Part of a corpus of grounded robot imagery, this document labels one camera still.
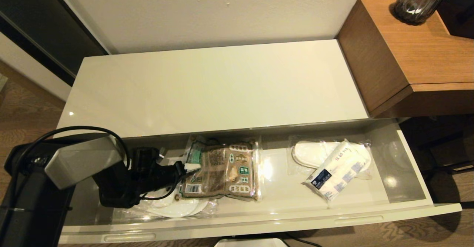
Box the brown kraft pack green labels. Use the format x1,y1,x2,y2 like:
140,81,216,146
180,135,261,202

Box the beige cabinet drawer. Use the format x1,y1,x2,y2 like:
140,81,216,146
59,118,463,244

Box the white tissue pack blue label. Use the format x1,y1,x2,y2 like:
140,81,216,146
302,140,372,202

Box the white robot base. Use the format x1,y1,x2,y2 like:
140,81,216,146
215,238,289,247

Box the white slippers in clear bag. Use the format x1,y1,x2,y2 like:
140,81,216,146
143,197,219,220
288,135,373,181

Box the beige glossy cabinet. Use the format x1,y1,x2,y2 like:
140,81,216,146
57,40,371,140

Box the dark wardrobe panel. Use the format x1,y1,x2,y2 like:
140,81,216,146
0,0,111,87

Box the brown wooden desk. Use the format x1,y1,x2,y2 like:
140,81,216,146
336,0,474,119

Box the dark ribbed glass vase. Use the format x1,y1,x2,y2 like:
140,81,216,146
393,0,455,27

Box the black box on desk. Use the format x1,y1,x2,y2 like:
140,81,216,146
436,0,474,40

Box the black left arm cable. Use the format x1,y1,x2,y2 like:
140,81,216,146
11,126,130,203

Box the black floor cable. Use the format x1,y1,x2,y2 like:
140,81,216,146
283,232,323,247

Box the black metal chair frame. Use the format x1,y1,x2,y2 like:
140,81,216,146
398,116,474,210

